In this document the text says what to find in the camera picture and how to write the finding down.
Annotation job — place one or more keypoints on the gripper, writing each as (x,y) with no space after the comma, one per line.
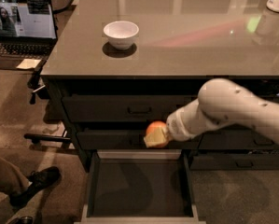
(176,127)

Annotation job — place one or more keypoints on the orange fruit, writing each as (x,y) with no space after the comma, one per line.
(154,127)

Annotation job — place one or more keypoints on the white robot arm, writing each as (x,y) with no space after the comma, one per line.
(220,103)

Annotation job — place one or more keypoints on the top left dark drawer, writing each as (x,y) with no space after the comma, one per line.
(119,108)

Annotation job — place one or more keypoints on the dark drawer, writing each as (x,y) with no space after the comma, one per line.
(251,160)
(237,139)
(111,139)
(119,108)

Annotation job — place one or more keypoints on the open bottom left drawer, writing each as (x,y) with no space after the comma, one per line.
(139,187)

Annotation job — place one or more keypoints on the middle left dark drawer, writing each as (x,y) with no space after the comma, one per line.
(111,139)

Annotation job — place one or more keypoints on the middle right dark drawer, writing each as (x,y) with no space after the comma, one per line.
(237,139)

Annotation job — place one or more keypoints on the bottom right dark drawer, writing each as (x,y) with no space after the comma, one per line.
(251,160)

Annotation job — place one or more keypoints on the white bowl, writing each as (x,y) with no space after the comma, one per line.
(121,34)

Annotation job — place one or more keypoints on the black chair base leg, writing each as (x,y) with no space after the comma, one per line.
(37,138)

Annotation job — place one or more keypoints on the black shoe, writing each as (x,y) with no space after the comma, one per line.
(39,181)

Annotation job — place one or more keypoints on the white sticky note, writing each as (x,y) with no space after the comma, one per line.
(28,64)

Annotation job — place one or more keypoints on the brown trouser leg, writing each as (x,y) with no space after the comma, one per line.
(12,181)

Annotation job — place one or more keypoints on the open black laptop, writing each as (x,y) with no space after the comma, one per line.
(27,29)

